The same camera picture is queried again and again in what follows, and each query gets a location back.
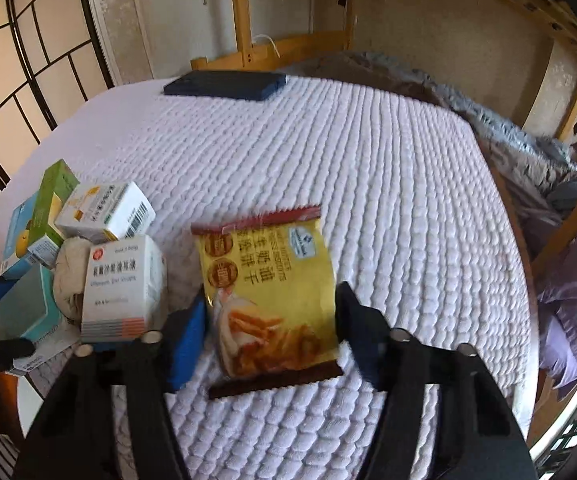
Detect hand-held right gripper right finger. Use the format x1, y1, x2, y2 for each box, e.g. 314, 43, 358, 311
335, 282, 539, 480

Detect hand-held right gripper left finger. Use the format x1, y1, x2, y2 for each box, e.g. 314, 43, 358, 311
12, 287, 208, 480

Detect yellow biscuit snack packet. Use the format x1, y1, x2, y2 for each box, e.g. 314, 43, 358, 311
191, 204, 344, 401

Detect white box yellow print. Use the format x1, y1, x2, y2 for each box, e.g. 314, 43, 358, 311
54, 181, 156, 242

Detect teal box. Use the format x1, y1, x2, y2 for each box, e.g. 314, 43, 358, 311
0, 264, 64, 343

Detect light blue box yellow fruit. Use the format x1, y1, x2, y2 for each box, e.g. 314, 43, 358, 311
1, 195, 64, 281

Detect beige rolled cloth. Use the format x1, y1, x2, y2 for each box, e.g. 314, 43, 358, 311
52, 237, 94, 323

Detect white box red blue stripes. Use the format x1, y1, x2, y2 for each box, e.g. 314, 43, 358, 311
81, 235, 166, 346

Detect green medicine box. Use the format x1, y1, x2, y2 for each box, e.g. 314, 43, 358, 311
38, 159, 82, 241

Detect white quilted mat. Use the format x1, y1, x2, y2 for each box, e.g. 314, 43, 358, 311
0, 75, 539, 480

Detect purple bedding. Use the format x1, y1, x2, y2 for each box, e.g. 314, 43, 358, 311
538, 110, 577, 391

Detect black lattice panel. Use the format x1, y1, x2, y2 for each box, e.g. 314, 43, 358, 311
533, 370, 577, 466

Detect grey blanket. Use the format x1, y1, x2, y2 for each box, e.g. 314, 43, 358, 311
278, 50, 577, 221

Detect black framed folding screen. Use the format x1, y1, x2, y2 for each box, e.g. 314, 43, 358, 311
0, 0, 119, 231

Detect white wardrobe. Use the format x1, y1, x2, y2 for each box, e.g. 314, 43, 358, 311
138, 0, 314, 61

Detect white cable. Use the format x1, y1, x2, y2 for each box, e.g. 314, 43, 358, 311
251, 34, 282, 58

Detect wooden bunk bed frame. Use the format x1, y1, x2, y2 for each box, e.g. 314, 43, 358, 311
191, 0, 577, 281

